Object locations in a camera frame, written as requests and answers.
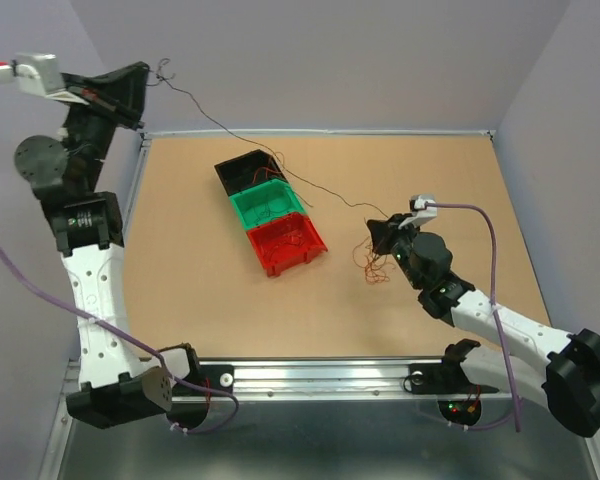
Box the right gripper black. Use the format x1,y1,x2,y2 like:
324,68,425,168
368,212,424,290

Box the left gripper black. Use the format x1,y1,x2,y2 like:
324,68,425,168
52,61,147,190

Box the black cable with white marks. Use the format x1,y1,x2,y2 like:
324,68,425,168
147,58,381,211

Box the red plastic bin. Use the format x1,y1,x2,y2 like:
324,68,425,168
246,212,328,277

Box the green plastic bin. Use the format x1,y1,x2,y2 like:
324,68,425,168
229,179,306,231

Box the grey cable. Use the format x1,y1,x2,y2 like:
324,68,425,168
252,192,317,224

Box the black plastic bin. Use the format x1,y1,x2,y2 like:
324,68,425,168
214,150,286,196

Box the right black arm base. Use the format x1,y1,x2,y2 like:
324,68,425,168
400,339,498,395

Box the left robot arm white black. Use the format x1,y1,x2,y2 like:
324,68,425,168
8,54,203,429

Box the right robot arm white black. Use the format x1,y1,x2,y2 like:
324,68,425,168
366,214,600,438

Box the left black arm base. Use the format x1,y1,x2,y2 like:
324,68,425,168
172,362,235,398

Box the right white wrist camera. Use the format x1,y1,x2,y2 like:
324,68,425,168
409,194,438,227

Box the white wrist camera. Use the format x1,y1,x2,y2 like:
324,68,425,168
409,194,438,227
0,53,85,104

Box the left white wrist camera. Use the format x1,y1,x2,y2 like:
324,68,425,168
0,53,85,104

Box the aluminium front rail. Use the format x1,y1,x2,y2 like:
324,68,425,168
169,355,511,401

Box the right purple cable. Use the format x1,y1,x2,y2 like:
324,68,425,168
427,201,524,434

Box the purple cable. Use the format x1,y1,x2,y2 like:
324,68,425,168
427,201,524,434
0,67,241,435

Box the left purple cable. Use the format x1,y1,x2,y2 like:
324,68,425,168
0,67,241,435

